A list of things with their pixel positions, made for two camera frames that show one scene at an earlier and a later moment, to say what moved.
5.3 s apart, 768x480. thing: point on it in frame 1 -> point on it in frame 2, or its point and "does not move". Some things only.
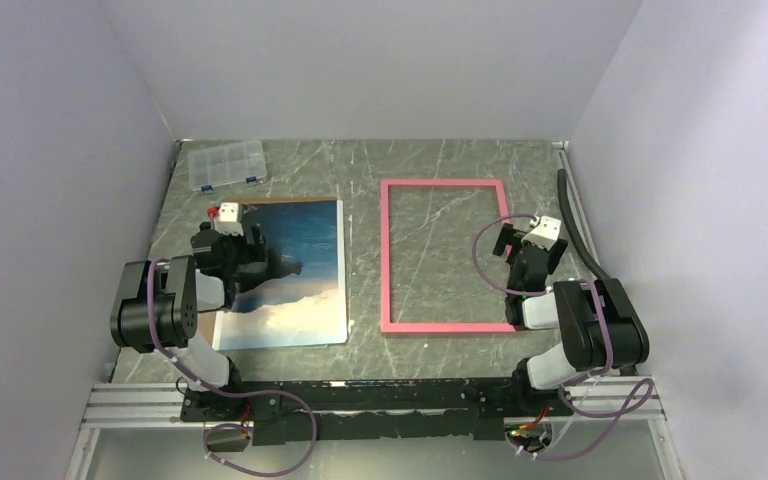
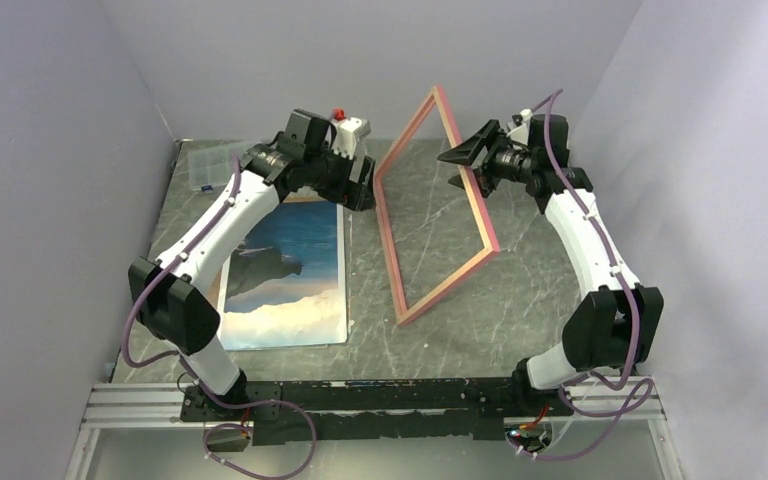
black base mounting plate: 335,410 does not move
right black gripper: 508,236 -> 466,152
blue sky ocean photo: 308,308 does not move
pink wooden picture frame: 387,327 -> 404,317
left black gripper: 251,251 -> 357,196
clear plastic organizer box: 226,164 does not move
